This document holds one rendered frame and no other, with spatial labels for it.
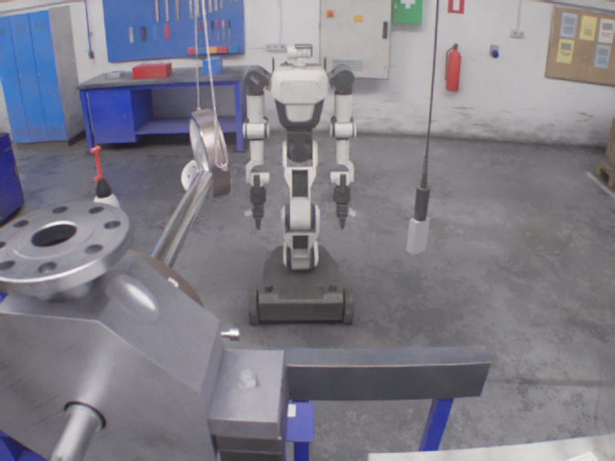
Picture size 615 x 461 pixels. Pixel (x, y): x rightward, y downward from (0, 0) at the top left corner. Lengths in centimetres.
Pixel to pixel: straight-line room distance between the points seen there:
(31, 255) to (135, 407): 31
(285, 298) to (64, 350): 192
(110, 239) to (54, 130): 578
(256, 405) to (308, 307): 180
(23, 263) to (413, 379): 99
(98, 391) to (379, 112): 542
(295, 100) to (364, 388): 146
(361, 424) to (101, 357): 162
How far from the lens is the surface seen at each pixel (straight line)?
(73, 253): 74
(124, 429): 93
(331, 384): 131
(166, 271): 99
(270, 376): 90
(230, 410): 85
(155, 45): 615
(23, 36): 647
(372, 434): 221
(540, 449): 119
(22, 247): 80
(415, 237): 163
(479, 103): 617
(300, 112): 235
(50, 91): 638
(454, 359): 132
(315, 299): 261
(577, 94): 666
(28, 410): 101
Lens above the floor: 176
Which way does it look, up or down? 29 degrees down
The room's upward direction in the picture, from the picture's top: straight up
